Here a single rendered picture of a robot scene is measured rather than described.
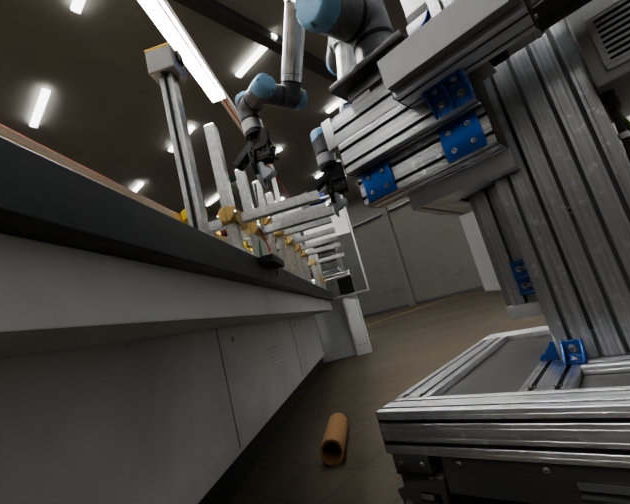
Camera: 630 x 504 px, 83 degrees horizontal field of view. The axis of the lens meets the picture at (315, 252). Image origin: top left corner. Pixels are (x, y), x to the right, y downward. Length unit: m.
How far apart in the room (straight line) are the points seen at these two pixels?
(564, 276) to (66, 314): 0.94
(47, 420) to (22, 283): 0.33
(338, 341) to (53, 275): 3.63
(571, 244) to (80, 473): 1.06
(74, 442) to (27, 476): 0.09
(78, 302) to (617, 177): 0.99
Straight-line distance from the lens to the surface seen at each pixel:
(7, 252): 0.47
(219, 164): 1.21
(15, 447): 0.71
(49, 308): 0.48
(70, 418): 0.78
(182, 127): 0.98
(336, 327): 3.98
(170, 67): 1.07
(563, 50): 1.07
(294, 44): 1.42
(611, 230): 0.98
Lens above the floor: 0.46
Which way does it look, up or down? 11 degrees up
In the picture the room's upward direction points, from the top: 15 degrees counter-clockwise
